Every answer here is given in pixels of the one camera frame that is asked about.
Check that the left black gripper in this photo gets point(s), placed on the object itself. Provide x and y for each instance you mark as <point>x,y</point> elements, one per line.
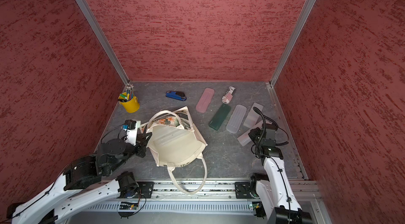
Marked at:
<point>142,144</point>

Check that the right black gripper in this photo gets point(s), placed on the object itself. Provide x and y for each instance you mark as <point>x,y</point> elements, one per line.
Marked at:
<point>252,133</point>

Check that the clear ribbed pencil case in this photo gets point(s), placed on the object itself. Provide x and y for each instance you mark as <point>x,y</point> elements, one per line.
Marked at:
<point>236,119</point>

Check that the green pencil case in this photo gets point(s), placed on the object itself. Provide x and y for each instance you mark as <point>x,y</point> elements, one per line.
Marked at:
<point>219,117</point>

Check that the floral canvas tote bag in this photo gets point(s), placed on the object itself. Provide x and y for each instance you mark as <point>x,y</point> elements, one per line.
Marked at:
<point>175,142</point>

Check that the pink pencil case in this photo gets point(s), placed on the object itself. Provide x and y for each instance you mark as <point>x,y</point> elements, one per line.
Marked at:
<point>205,100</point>

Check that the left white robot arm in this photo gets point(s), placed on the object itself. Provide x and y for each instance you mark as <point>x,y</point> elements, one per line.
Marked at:
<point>64,197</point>

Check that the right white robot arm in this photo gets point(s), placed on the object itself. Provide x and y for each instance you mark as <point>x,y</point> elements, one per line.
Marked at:
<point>274,190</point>

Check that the yellow pen cup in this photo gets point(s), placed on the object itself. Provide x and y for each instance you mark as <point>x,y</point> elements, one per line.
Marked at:
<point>129,100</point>

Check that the flag pattern can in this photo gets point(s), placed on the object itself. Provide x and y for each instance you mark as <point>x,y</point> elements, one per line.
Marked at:
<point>226,99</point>

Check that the blue black stapler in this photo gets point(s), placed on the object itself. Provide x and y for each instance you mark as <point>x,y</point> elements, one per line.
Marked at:
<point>176,95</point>

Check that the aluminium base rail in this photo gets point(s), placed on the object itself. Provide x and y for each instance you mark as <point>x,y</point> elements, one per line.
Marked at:
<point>232,196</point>

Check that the right corner aluminium post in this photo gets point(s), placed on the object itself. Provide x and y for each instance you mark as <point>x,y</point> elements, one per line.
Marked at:
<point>300,23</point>

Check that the corner aluminium post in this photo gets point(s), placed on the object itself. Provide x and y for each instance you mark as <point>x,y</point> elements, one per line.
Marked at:
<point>92,21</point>
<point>300,23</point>

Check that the left corner aluminium post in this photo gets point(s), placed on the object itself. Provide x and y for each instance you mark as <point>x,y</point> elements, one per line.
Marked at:
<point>92,21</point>

